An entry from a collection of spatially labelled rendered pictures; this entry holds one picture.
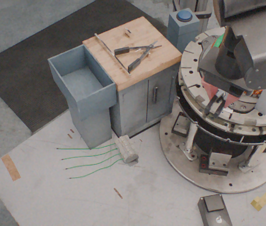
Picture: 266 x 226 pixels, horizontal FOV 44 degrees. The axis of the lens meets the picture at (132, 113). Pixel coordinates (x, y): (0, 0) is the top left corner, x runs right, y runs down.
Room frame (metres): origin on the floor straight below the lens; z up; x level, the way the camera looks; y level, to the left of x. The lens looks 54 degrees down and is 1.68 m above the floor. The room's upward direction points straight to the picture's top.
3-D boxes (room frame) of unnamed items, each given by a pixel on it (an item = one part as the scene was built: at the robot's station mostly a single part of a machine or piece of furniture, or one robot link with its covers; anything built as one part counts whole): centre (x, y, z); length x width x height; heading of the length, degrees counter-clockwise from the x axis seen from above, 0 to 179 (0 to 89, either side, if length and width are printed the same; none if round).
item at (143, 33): (0.65, 0.00, 1.05); 0.20 x 0.19 x 0.02; 122
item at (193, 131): (0.48, -0.17, 0.91); 0.02 x 0.02 x 0.21
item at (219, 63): (0.39, -0.17, 1.28); 0.10 x 0.07 x 0.07; 54
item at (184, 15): (0.82, -0.16, 1.04); 0.04 x 0.04 x 0.01
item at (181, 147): (0.48, -0.17, 0.81); 0.07 x 0.03 x 0.01; 30
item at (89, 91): (0.57, 0.13, 0.92); 0.17 x 0.11 x 0.28; 32
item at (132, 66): (0.57, 0.00, 1.09); 0.04 x 0.01 x 0.02; 137
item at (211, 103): (0.38, -0.15, 1.17); 0.04 x 0.01 x 0.02; 145
